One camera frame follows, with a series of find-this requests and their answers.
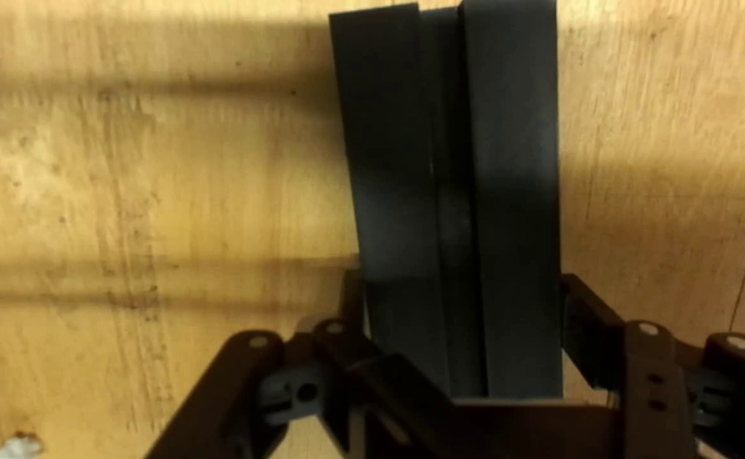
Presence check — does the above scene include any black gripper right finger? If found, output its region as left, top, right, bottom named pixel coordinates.
left=560, top=272, right=745, bottom=459

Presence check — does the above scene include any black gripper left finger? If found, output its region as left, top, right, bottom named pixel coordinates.
left=146, top=269, right=393, bottom=459

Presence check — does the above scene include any long black grooved track piece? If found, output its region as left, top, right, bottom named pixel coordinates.
left=327, top=0, right=566, bottom=404

